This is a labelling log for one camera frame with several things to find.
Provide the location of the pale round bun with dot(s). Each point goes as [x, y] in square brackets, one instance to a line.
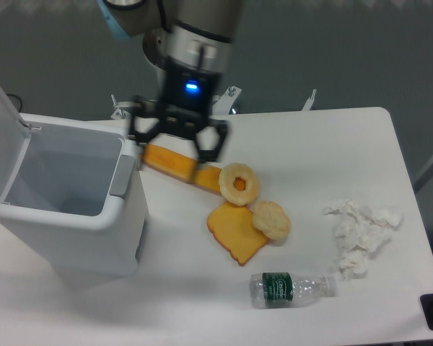
[269, 218]

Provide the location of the pale ring donut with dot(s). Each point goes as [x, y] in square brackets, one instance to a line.
[228, 190]

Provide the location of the orange toast slice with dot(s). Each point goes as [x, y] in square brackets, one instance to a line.
[232, 227]

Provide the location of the crumpled white tissue lower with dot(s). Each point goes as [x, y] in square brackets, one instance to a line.
[353, 265]

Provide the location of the crumpled white tissue upper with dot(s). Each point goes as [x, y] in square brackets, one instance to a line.
[361, 228]

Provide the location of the clear plastic bottle green label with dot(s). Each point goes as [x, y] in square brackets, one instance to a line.
[279, 290]

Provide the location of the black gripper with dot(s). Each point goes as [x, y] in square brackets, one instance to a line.
[183, 110]

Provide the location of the white push-button trash can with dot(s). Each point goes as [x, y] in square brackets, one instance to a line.
[71, 191]

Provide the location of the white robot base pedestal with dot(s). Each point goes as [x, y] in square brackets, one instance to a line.
[155, 44]

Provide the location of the long orange bread loaf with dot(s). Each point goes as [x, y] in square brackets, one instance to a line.
[182, 168]

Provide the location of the crumpled white tissue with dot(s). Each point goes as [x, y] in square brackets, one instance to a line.
[353, 265]
[361, 228]

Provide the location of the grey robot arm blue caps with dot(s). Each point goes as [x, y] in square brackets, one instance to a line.
[197, 38]

